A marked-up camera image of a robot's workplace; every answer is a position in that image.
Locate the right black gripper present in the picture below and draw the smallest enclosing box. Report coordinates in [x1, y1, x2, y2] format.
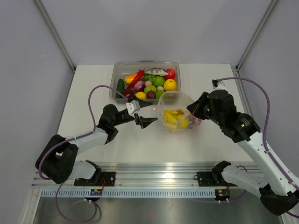
[187, 91, 224, 126]

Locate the yellow toy banana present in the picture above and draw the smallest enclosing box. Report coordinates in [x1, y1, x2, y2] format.
[164, 109, 184, 123]

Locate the red toy pear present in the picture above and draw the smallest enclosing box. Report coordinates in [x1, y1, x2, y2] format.
[190, 115, 201, 126]

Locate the clear zip top bag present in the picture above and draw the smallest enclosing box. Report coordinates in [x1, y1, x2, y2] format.
[155, 91, 201, 133]

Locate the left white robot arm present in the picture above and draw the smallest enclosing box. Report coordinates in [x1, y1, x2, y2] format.
[35, 96, 157, 186]

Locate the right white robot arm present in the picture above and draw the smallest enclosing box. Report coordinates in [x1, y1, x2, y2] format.
[187, 90, 299, 216]

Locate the clear plastic food container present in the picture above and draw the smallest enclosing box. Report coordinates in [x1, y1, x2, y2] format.
[109, 61, 181, 102]

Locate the yellow toy lemon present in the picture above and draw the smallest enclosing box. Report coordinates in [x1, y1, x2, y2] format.
[135, 91, 147, 99]

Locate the purple toy onion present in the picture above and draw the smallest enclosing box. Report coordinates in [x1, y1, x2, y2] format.
[133, 80, 145, 92]

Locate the green toy cucumber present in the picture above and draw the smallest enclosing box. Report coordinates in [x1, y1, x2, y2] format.
[115, 78, 125, 98]

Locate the orange toy citrus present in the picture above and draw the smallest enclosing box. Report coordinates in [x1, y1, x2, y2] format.
[163, 79, 177, 91]

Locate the red toy chili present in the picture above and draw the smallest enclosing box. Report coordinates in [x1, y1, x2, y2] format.
[128, 70, 145, 88]

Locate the grey toy fish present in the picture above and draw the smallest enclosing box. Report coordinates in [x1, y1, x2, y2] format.
[144, 68, 169, 76]

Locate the red toy tomato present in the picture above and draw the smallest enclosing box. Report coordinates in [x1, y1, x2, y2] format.
[164, 69, 176, 80]

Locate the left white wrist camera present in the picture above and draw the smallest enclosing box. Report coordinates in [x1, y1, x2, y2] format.
[126, 100, 140, 115]

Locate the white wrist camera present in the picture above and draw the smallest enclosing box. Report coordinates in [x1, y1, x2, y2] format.
[211, 79, 227, 93]
[126, 100, 140, 115]

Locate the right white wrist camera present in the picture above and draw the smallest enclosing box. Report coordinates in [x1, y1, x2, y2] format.
[211, 79, 227, 93]

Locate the aluminium mounting rail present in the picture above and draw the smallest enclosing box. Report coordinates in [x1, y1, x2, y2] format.
[31, 162, 262, 189]

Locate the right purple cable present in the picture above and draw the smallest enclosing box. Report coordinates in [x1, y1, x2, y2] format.
[191, 77, 299, 219]

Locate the purple cable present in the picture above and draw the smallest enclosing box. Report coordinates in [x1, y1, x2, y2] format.
[38, 85, 129, 222]
[191, 77, 299, 219]

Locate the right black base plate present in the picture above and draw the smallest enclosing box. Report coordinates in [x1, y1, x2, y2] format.
[193, 171, 237, 187]

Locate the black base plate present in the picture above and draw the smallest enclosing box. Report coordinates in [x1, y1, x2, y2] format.
[193, 171, 237, 187]
[74, 171, 116, 187]

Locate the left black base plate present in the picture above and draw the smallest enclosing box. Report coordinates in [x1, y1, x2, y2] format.
[74, 171, 116, 187]

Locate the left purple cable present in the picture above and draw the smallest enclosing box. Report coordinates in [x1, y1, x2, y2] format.
[38, 85, 129, 222]

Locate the white slotted cable duct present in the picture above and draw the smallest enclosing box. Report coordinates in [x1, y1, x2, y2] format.
[41, 189, 217, 198]

